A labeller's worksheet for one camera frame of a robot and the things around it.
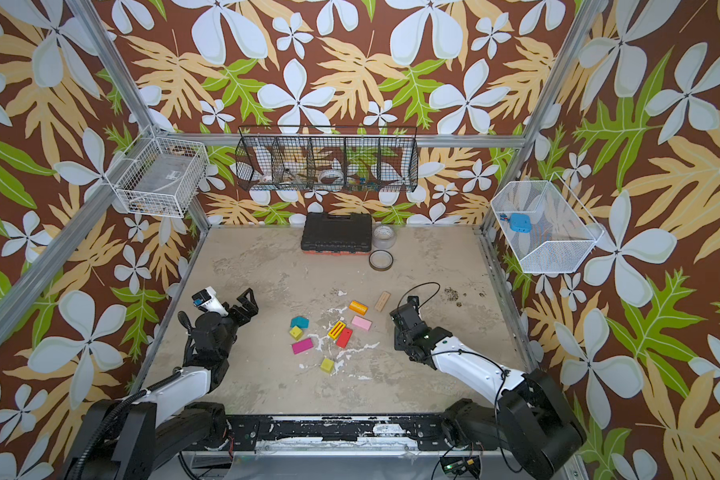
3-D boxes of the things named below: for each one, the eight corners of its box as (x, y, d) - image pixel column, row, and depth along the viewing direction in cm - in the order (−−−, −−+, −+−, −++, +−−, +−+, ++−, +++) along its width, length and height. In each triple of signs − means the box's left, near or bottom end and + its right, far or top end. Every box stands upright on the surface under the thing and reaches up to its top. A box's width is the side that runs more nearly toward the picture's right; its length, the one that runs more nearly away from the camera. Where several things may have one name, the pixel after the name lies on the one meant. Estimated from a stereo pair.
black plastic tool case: (301, 256, 112) (299, 248, 108) (306, 219, 124) (305, 211, 120) (372, 256, 112) (373, 248, 108) (371, 219, 124) (371, 211, 121)
